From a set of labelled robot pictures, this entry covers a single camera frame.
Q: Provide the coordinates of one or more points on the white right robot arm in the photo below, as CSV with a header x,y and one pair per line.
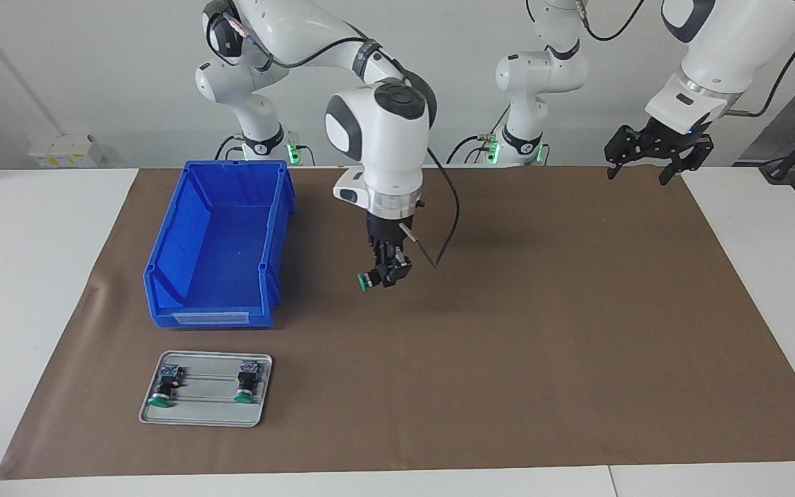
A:
x,y
384,138

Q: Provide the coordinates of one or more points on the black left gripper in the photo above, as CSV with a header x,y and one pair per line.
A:
x,y
663,141

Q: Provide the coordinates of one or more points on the green push button switch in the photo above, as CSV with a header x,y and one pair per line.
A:
x,y
161,400
242,397
364,281

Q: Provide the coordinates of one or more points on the blue plastic storage bin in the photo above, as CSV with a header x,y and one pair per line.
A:
x,y
218,241

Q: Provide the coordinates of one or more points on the white power box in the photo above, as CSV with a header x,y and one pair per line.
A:
x,y
66,150

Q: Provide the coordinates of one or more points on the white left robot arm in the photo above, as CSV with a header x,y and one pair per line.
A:
x,y
715,55

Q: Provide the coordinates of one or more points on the brown table mat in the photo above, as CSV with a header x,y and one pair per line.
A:
x,y
508,345

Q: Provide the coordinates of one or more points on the silver metal tray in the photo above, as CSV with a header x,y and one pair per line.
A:
x,y
208,414

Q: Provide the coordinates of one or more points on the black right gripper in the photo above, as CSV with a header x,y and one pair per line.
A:
x,y
389,231

